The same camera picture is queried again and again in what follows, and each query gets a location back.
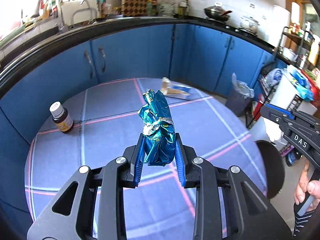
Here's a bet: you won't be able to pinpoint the blue foil snack bag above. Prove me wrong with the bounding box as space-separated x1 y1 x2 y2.
138 89 176 166

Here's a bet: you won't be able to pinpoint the torn blue white carton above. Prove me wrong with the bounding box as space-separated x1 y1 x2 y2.
161 77 191 100

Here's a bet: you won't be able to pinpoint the green kettle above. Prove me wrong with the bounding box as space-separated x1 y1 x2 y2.
158 0 176 17

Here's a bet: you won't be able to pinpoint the plaid blue tablecloth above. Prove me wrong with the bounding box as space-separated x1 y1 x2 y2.
24 79 266 239

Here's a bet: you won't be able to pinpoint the blue kitchen cabinets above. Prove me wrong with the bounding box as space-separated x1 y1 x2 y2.
1 23 272 230

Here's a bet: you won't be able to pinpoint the person's right hand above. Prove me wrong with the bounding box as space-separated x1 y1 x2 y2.
294 160 319 212

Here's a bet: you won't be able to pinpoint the grey trash bin with bag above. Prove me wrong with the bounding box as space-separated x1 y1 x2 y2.
225 73 254 116

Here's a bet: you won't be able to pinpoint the white appliance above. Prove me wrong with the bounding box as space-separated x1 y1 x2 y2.
249 72 318 143

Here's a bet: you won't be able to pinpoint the brown medicine bottle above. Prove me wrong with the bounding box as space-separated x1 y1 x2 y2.
49 101 74 133

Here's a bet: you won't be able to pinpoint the white dish basin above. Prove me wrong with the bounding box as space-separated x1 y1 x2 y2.
61 0 98 27

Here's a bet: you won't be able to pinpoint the white ceramic pot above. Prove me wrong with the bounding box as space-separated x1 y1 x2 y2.
240 16 260 35

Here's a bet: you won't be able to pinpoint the black round stool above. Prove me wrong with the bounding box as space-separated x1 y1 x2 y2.
255 140 285 199

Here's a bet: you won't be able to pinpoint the black wire rack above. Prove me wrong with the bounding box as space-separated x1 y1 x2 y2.
245 24 316 129

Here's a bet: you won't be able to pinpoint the black wok with lid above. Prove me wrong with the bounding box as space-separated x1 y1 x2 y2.
204 2 232 22

